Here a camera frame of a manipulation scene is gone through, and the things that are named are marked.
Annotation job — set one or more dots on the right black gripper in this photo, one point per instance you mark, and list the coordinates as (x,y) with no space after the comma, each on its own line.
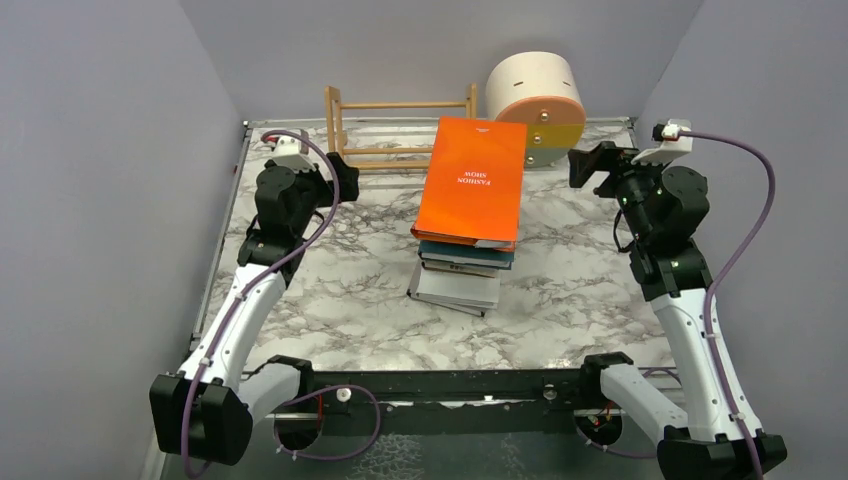
(607,157)

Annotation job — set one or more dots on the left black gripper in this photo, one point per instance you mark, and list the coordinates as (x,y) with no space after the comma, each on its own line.
(346,177)

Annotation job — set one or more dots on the orange Fashion Show book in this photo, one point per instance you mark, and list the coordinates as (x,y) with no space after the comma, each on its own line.
(472,193)

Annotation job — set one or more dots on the teal Humor book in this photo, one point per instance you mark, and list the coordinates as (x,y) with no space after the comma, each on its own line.
(466,255)

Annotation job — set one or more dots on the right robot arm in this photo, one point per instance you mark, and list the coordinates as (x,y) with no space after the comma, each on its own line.
(715,434)

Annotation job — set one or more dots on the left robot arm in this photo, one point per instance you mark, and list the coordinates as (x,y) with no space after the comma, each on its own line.
(207,409)

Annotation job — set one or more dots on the wooden book rack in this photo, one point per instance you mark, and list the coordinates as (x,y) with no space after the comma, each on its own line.
(382,136)

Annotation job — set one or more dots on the round cream drawer cabinet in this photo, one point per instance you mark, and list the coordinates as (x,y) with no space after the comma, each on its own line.
(538,89)

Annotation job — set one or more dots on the grey book with plant cover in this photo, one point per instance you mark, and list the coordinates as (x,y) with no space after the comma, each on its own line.
(463,269)

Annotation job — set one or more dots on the bottom grey white book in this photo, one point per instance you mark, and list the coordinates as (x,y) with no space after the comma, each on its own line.
(462,292)

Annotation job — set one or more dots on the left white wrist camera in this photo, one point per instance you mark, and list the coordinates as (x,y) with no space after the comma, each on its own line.
(291,153)

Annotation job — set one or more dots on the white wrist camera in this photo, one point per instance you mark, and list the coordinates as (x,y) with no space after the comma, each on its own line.
(291,153)
(672,144)

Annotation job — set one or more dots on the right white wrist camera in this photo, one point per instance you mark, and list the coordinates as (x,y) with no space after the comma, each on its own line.
(672,144)

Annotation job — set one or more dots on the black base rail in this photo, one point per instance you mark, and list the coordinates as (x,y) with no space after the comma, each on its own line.
(451,402)

